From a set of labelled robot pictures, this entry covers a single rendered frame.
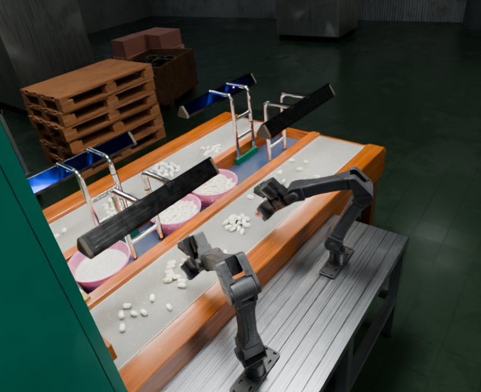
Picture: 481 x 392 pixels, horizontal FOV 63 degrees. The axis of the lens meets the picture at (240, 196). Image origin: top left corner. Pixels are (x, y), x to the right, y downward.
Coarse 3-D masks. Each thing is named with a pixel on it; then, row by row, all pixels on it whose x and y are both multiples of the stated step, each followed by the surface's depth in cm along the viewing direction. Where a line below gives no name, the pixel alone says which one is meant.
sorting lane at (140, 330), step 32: (288, 160) 228; (320, 160) 224; (256, 224) 182; (128, 288) 157; (160, 288) 155; (192, 288) 153; (96, 320) 145; (128, 320) 143; (160, 320) 142; (128, 352) 132
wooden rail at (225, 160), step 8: (248, 136) 255; (256, 136) 254; (240, 144) 247; (248, 144) 249; (256, 144) 256; (264, 144) 263; (224, 152) 240; (232, 152) 240; (240, 152) 246; (216, 160) 232; (224, 160) 236; (232, 160) 242; (224, 168) 238; (144, 224) 201; (72, 248) 178; (64, 256) 174
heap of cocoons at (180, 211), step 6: (174, 204) 203; (180, 204) 202; (186, 204) 201; (192, 204) 201; (168, 210) 201; (174, 210) 198; (180, 210) 198; (186, 210) 196; (192, 210) 196; (162, 216) 195; (168, 216) 195; (174, 216) 197; (180, 216) 193; (186, 216) 193; (162, 222) 192; (168, 222) 190; (174, 222) 190; (162, 228) 188
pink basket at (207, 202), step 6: (222, 174) 223; (228, 174) 220; (234, 174) 216; (234, 180) 216; (234, 186) 206; (192, 192) 206; (222, 192) 202; (204, 198) 205; (210, 198) 204; (216, 198) 204; (204, 204) 209; (210, 204) 207
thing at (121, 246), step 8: (112, 248) 181; (120, 248) 179; (72, 256) 172; (80, 256) 176; (128, 256) 168; (72, 264) 171; (72, 272) 168; (96, 280) 158; (104, 280) 160; (88, 288) 163; (96, 288) 163
